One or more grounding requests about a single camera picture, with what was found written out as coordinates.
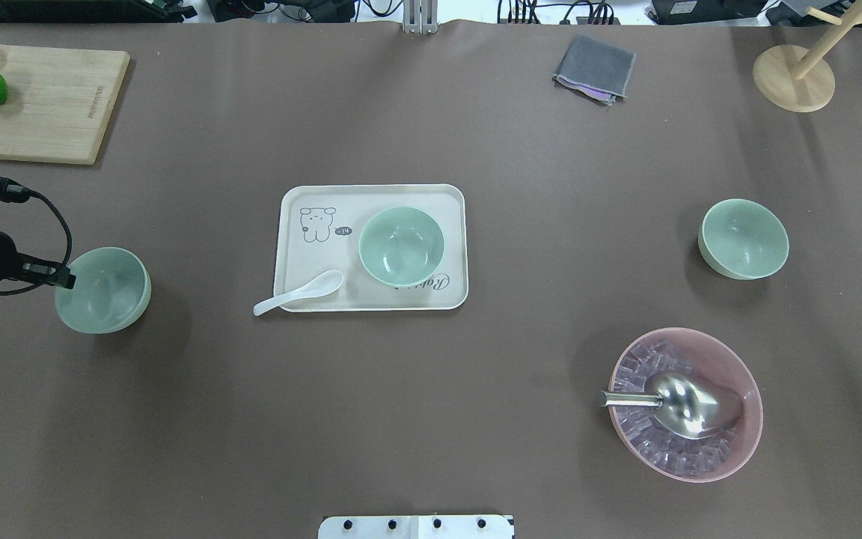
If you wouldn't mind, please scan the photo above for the green bowl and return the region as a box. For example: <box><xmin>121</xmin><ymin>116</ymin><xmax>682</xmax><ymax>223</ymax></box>
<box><xmin>697</xmin><ymin>198</ymin><xmax>789</xmax><ymax>280</ymax></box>
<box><xmin>55</xmin><ymin>246</ymin><xmax>153</xmax><ymax>335</ymax></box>
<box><xmin>357</xmin><ymin>206</ymin><xmax>445</xmax><ymax>287</ymax></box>

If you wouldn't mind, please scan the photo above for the wooden cutting board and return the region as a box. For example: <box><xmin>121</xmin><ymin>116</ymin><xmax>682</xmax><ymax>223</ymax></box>
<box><xmin>0</xmin><ymin>44</ymin><xmax>130</xmax><ymax>166</ymax></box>

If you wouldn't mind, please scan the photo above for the white ceramic spoon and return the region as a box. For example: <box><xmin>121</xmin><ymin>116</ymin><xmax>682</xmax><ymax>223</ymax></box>
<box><xmin>252</xmin><ymin>269</ymin><xmax>344</xmax><ymax>317</ymax></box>

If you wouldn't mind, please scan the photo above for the cream serving tray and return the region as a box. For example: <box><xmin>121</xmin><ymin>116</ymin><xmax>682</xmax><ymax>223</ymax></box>
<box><xmin>273</xmin><ymin>183</ymin><xmax>469</xmax><ymax>311</ymax></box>

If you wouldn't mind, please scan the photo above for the green bowl on tray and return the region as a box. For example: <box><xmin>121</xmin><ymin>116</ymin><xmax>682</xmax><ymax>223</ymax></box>
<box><xmin>357</xmin><ymin>206</ymin><xmax>445</xmax><ymax>287</ymax></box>

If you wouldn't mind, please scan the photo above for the grey folded cloth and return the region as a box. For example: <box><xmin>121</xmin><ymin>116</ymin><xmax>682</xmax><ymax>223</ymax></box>
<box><xmin>553</xmin><ymin>35</ymin><xmax>637</xmax><ymax>106</ymax></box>

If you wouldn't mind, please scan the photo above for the pink bowl with ice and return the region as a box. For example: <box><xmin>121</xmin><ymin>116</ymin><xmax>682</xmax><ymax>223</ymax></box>
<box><xmin>601</xmin><ymin>327</ymin><xmax>763</xmax><ymax>484</ymax></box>

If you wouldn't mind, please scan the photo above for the metal scoop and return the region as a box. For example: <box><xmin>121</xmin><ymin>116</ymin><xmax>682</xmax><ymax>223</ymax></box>
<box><xmin>598</xmin><ymin>371</ymin><xmax>743</xmax><ymax>439</ymax></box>

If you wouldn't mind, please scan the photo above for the wooden mug tree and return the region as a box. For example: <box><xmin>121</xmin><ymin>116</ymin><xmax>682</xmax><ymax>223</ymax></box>
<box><xmin>752</xmin><ymin>1</ymin><xmax>862</xmax><ymax>113</ymax></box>

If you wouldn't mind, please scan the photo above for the white camera pillar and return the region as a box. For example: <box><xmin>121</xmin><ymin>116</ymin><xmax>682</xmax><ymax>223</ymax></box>
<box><xmin>317</xmin><ymin>514</ymin><xmax>516</xmax><ymax>538</ymax></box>

